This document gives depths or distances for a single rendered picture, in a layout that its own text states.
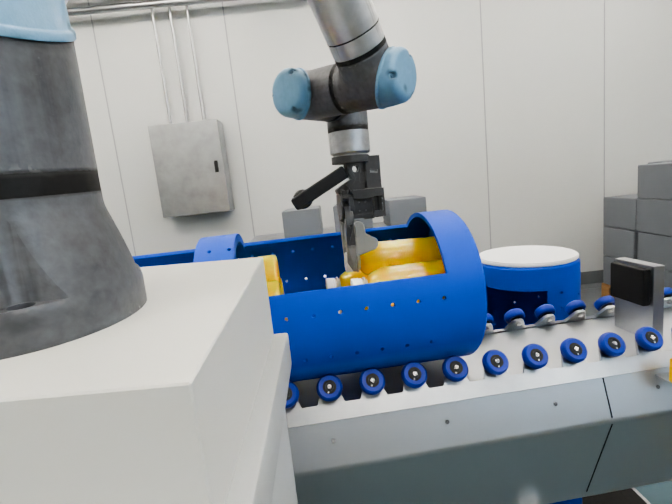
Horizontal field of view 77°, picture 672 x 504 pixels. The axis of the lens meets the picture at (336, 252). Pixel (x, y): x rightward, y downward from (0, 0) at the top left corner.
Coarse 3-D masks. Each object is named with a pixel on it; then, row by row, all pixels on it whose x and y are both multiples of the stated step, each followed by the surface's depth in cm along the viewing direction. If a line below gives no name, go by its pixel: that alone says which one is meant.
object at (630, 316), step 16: (624, 272) 87; (640, 272) 83; (656, 272) 82; (624, 288) 87; (640, 288) 83; (656, 288) 82; (624, 304) 90; (640, 304) 84; (656, 304) 83; (624, 320) 91; (640, 320) 86; (656, 320) 83
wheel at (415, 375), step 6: (408, 366) 73; (414, 366) 73; (420, 366) 73; (402, 372) 73; (408, 372) 73; (414, 372) 73; (420, 372) 73; (426, 372) 73; (402, 378) 73; (408, 378) 72; (414, 378) 72; (420, 378) 72; (426, 378) 73; (408, 384) 72; (414, 384) 72; (420, 384) 72
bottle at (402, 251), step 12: (396, 240) 81; (408, 240) 80; (420, 240) 80; (432, 240) 80; (372, 252) 78; (384, 252) 78; (396, 252) 78; (408, 252) 78; (420, 252) 78; (432, 252) 79; (360, 264) 79; (372, 264) 78; (384, 264) 78; (396, 264) 78
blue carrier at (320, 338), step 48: (240, 240) 80; (288, 240) 86; (336, 240) 88; (384, 240) 91; (288, 288) 93; (336, 288) 66; (384, 288) 67; (432, 288) 68; (480, 288) 68; (288, 336) 66; (336, 336) 67; (384, 336) 68; (432, 336) 69; (480, 336) 71
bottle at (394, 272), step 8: (408, 264) 75; (416, 264) 75; (424, 264) 75; (432, 264) 75; (440, 264) 75; (376, 272) 74; (384, 272) 74; (392, 272) 73; (400, 272) 73; (408, 272) 74; (416, 272) 73; (424, 272) 73; (432, 272) 74; (440, 272) 74; (368, 280) 74; (376, 280) 73; (384, 280) 73
